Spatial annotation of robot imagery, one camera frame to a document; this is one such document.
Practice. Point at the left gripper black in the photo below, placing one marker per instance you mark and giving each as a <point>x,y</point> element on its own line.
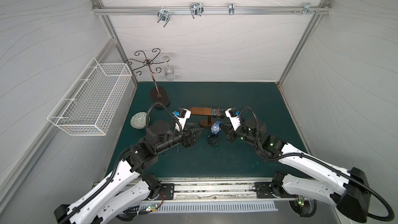
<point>191,137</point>

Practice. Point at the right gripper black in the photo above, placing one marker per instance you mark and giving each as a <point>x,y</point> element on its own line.
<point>230,130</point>

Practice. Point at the blue translucent watch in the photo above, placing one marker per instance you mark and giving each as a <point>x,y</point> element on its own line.
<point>215,128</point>

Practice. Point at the slim black analog watch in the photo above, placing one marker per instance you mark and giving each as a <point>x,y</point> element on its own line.
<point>214,112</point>
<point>222,112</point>

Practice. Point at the wooden T-shaped watch stand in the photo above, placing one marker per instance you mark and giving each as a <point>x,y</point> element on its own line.
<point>205,111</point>

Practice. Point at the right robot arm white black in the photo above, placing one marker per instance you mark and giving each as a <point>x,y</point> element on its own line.
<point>345,189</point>

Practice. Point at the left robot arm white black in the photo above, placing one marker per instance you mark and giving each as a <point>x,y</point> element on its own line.
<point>127,184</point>

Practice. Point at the chunky black digital watch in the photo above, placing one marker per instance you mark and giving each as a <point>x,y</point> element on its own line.
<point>213,140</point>

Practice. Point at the green table mat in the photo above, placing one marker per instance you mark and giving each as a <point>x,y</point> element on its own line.
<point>227,159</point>

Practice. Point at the green patterned ceramic bowl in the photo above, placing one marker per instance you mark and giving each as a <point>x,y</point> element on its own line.
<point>138,120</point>

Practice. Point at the hanging clear wine glass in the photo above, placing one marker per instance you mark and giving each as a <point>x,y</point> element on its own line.
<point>169,71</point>

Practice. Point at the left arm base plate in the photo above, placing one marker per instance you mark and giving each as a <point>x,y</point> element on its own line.
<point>166,191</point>

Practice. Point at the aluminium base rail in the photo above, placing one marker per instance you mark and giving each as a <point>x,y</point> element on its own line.
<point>222,189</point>

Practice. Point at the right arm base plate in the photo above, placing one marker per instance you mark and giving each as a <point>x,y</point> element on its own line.
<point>265,190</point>

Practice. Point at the white slotted cable duct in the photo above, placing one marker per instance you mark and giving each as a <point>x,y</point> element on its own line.
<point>217,207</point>

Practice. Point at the white wire basket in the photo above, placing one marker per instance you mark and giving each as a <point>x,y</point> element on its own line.
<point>89,105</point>

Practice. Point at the metal clamp bracket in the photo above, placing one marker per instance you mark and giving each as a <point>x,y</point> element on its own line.
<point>196,9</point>
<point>163,15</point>
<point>307,10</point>
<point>231,9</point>

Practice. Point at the aluminium crossbar rail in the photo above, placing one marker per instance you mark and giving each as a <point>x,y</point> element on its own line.
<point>209,10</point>

